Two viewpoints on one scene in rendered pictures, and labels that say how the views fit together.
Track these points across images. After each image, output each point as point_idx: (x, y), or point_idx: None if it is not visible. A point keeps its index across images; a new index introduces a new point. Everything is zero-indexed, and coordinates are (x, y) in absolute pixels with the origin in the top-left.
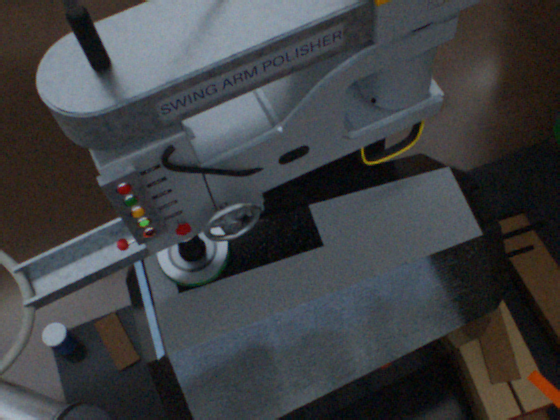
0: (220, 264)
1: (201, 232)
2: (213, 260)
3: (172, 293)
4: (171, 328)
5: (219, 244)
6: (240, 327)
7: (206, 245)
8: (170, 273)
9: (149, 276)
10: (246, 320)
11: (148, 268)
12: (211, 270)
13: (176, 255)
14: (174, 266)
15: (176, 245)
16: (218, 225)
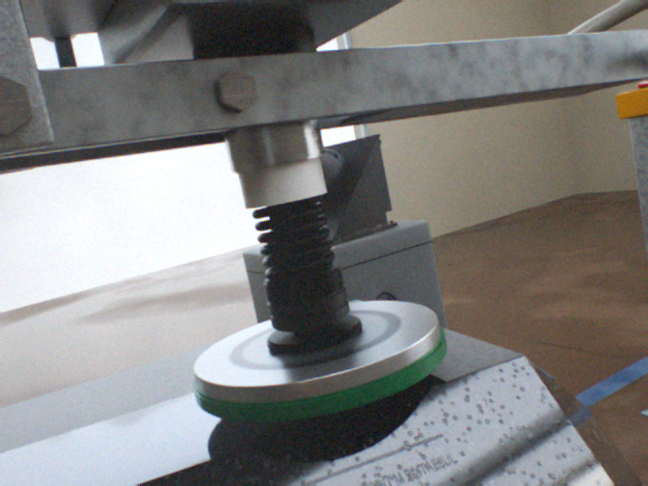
0: (223, 340)
1: (287, 361)
2: (244, 339)
3: None
4: None
5: (222, 361)
6: (200, 347)
7: (267, 349)
8: (371, 303)
9: (459, 336)
10: (183, 355)
11: (472, 342)
12: (251, 330)
13: (365, 320)
14: (364, 310)
15: (373, 329)
16: None
